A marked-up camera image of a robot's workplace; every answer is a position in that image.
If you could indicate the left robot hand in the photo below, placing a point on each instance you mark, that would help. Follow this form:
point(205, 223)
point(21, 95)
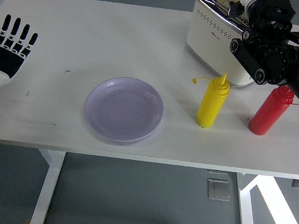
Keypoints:
point(3, 60)

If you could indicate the cream white two-slot toaster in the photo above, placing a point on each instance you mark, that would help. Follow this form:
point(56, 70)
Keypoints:
point(212, 47)

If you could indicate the purple round plate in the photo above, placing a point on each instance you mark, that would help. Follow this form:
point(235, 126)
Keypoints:
point(124, 110)

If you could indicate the yellow squeeze bottle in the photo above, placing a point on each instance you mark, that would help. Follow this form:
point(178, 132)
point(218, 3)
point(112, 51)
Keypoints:
point(211, 105)

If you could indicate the red squeeze bottle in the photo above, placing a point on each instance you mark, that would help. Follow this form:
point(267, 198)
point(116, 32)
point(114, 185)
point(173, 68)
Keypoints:
point(270, 112)

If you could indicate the white table leg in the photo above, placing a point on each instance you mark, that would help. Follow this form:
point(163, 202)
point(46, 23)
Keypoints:
point(247, 220)
point(48, 187)

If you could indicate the grey metal floor hatch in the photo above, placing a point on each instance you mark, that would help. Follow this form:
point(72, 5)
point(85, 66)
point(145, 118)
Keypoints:
point(219, 190)

